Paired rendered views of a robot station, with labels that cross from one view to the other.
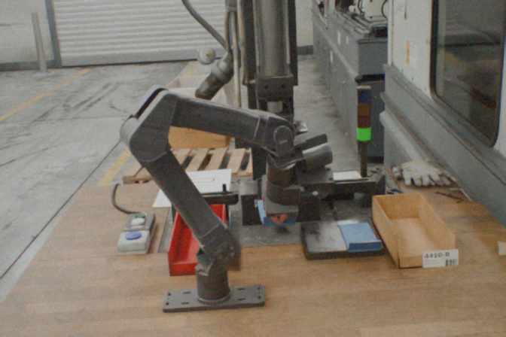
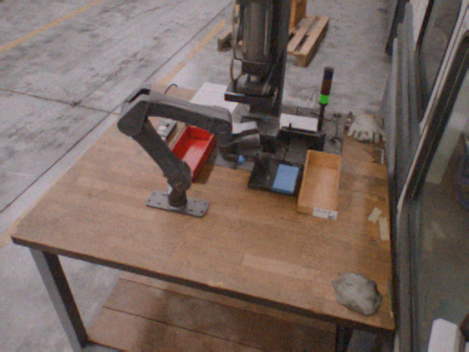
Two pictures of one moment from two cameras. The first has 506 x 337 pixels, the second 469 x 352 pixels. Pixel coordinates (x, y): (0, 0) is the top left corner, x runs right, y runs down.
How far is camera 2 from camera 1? 52 cm
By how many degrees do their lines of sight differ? 21
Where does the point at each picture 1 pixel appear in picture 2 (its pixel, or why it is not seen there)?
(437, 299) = (304, 246)
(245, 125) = (198, 119)
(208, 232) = (170, 174)
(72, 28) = not seen: outside the picture
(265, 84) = (247, 65)
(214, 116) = (176, 112)
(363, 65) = not seen: outside the picture
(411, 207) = (332, 162)
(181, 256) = not seen: hidden behind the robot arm
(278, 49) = (258, 44)
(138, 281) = (144, 176)
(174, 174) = (148, 141)
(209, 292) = (171, 203)
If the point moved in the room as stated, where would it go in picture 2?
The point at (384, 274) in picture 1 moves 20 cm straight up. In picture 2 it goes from (285, 214) to (291, 167)
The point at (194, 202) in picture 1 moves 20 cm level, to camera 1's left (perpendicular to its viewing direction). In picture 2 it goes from (162, 157) to (101, 145)
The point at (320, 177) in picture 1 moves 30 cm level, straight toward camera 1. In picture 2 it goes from (251, 151) to (209, 221)
